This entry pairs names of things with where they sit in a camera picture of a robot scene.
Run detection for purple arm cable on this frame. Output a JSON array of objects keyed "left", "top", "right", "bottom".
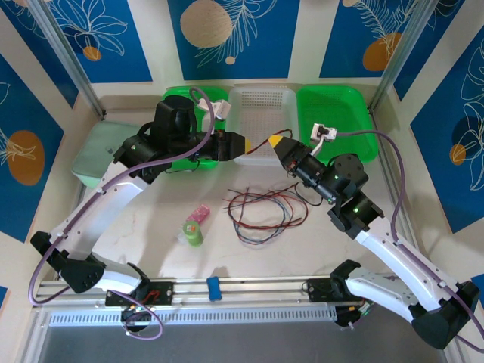
[
  {"left": 335, "top": 129, "right": 484, "bottom": 355},
  {"left": 29, "top": 87, "right": 213, "bottom": 341}
]

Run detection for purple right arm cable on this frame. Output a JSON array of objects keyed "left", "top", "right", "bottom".
[{"left": 335, "top": 129, "right": 484, "bottom": 355}]

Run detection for light green lidded box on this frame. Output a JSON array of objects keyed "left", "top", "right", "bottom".
[{"left": 71, "top": 121, "right": 153, "bottom": 188}]

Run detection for green plastic basket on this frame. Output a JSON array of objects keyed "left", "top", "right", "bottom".
[
  {"left": 161, "top": 85, "right": 231, "bottom": 172},
  {"left": 296, "top": 85, "right": 380, "bottom": 169}
]

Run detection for blue clamp block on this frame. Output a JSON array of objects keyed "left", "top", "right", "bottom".
[{"left": 206, "top": 276, "right": 222, "bottom": 302}]

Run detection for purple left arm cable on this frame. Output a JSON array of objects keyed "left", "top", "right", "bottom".
[{"left": 29, "top": 87, "right": 213, "bottom": 341}]

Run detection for red cable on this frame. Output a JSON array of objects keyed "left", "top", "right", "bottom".
[
  {"left": 247, "top": 128, "right": 296, "bottom": 156},
  {"left": 222, "top": 185, "right": 312, "bottom": 230}
]

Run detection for grey slotted cable duct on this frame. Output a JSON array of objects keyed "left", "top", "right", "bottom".
[{"left": 48, "top": 306, "right": 337, "bottom": 327}]

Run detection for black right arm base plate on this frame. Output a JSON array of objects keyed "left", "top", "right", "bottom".
[{"left": 306, "top": 278, "right": 341, "bottom": 303}]

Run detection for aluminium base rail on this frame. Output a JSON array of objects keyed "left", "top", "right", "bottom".
[{"left": 37, "top": 278, "right": 352, "bottom": 309}]

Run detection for small pink box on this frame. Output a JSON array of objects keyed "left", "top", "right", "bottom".
[{"left": 186, "top": 203, "right": 211, "bottom": 224}]

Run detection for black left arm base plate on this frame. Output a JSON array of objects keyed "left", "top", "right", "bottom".
[{"left": 105, "top": 281, "right": 175, "bottom": 308}]

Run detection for black cable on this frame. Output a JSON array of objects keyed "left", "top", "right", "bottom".
[{"left": 225, "top": 185, "right": 289, "bottom": 213}]

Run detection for white perforated plastic basket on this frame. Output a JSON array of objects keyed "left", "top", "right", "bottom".
[{"left": 223, "top": 85, "right": 299, "bottom": 167}]

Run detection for green tape roll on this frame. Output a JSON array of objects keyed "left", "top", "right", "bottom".
[{"left": 175, "top": 221, "right": 205, "bottom": 249}]

